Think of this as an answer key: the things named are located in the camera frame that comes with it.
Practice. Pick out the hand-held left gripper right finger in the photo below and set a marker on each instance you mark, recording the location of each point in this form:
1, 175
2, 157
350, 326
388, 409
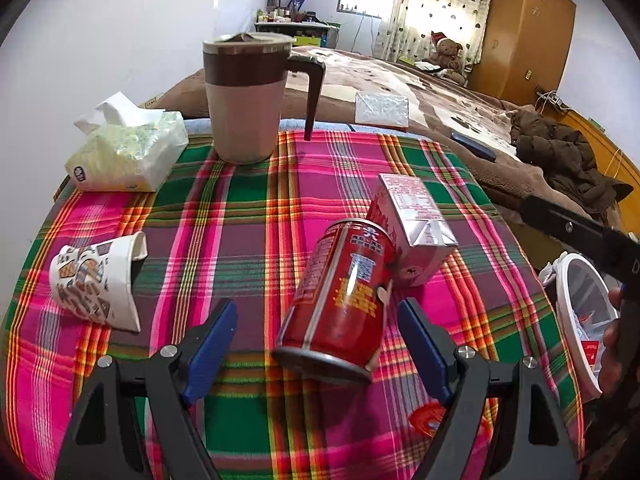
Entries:
425, 355

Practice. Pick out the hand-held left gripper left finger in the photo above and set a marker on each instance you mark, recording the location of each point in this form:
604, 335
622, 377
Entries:
212, 350

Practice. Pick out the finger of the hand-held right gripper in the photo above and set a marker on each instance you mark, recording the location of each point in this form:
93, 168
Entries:
575, 227

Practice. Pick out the white trash bin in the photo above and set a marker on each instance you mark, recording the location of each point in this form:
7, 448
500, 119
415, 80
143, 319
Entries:
570, 310

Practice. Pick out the red drink can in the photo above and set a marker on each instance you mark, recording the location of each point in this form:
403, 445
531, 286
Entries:
340, 300

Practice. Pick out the person's right hand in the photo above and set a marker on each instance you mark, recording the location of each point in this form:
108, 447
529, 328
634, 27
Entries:
611, 355

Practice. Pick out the red wrapper scrap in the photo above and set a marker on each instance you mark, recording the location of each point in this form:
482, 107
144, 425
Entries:
427, 417

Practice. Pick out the dark brown clothes pile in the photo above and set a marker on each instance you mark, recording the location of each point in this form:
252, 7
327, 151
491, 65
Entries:
565, 155

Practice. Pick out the wooden headboard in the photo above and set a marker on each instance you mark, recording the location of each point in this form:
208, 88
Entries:
607, 145

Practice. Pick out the plaid tablecloth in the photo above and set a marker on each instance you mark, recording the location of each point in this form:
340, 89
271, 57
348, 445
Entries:
225, 240

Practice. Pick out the dark blue phone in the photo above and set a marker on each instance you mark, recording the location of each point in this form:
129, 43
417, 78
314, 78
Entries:
475, 146

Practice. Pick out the pink milk carton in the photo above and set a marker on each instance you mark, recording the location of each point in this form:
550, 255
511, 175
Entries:
415, 220

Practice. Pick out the patterned paper cup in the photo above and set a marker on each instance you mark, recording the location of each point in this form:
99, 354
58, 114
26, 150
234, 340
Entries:
90, 280

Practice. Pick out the brown printed blanket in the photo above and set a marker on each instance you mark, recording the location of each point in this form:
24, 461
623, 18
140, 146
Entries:
450, 105

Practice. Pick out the wooden wardrobe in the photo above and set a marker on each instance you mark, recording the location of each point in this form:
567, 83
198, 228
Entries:
525, 25

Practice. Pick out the green tissue pack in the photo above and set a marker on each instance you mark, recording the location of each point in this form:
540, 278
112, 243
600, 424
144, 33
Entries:
125, 155

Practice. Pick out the brown teddy bear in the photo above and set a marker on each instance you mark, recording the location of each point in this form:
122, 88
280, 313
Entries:
447, 55

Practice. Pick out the white embossed box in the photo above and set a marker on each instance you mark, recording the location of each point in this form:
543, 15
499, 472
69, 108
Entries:
382, 109

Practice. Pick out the brown lidded mug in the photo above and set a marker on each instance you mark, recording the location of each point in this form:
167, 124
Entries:
245, 105

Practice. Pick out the patterned curtain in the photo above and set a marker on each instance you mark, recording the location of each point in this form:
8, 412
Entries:
435, 0

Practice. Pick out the cluttered shelf desk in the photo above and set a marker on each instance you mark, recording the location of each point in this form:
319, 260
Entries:
300, 25

